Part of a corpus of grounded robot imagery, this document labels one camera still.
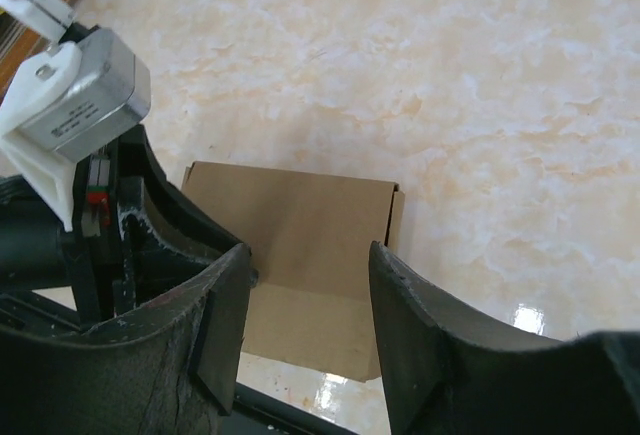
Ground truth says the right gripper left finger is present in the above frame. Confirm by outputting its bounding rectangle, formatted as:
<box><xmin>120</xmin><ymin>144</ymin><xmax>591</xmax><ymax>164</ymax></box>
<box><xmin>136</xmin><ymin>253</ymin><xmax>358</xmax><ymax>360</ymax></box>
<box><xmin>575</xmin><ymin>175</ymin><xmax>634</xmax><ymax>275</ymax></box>
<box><xmin>1</xmin><ymin>244</ymin><xmax>251</xmax><ymax>434</ymax></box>

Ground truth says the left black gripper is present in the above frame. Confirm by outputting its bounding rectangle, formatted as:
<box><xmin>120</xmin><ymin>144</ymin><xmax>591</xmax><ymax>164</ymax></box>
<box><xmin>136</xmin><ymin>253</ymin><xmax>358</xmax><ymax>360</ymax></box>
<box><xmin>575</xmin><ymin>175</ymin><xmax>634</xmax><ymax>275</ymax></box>
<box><xmin>0</xmin><ymin>24</ymin><xmax>261</xmax><ymax>331</ymax></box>

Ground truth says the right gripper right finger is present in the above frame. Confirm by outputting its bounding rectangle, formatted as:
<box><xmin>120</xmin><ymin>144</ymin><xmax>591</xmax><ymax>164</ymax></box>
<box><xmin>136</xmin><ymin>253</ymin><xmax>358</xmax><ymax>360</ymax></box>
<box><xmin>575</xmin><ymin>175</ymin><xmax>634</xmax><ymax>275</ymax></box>
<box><xmin>369</xmin><ymin>242</ymin><xmax>639</xmax><ymax>434</ymax></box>

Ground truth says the brown cardboard box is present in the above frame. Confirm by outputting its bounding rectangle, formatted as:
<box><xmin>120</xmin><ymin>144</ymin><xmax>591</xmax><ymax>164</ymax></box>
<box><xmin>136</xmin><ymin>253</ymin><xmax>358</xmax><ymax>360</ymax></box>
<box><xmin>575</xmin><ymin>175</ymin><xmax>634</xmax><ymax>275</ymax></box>
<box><xmin>182</xmin><ymin>161</ymin><xmax>405</xmax><ymax>382</ymax></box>

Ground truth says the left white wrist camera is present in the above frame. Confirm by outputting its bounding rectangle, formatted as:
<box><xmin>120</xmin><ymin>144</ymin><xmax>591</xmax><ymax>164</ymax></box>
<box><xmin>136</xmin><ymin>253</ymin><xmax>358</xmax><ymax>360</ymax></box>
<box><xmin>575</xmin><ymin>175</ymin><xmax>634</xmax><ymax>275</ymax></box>
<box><xmin>1</xmin><ymin>28</ymin><xmax>151</xmax><ymax>231</ymax></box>

